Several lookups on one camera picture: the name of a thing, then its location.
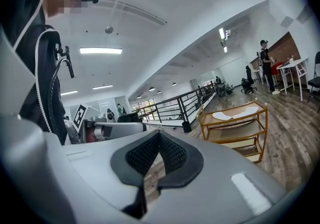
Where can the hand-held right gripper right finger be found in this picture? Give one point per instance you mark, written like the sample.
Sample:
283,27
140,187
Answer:
215,188

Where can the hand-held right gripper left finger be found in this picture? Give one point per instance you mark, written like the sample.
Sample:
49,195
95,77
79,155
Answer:
100,168

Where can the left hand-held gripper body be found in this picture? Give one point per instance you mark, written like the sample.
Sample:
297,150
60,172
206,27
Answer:
120,129

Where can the white slipper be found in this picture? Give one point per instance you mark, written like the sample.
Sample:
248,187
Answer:
246,111
222,116

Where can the long ceiling light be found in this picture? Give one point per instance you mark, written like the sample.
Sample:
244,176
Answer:
102,87
100,50
69,92
225,49
221,33

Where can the wooden shelf rack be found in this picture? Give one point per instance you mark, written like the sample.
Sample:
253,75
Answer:
235,133

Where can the black metal railing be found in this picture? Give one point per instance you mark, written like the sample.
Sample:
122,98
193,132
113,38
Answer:
180,105

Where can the black waste bin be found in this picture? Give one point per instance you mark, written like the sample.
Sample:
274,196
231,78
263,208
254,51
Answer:
186,127

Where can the black office chair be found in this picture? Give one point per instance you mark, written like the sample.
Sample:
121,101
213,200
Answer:
221,90

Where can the round ceiling fixture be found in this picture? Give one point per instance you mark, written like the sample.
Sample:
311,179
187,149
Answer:
109,29

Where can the white bar stool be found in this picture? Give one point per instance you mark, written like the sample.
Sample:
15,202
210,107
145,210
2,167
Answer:
256,76

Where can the person's black jacket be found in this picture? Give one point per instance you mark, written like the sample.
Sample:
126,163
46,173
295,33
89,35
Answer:
27,43

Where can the red cloth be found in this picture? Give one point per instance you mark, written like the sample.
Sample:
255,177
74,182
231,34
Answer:
276,69

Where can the white high table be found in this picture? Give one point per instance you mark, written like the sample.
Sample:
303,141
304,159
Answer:
292,68

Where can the black folding chair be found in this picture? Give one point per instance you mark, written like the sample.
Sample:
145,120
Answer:
315,78

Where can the black clip mount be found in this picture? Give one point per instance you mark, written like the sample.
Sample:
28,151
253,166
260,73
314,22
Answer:
68,63

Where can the white wall air conditioner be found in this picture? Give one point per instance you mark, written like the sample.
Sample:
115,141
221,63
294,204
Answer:
237,23

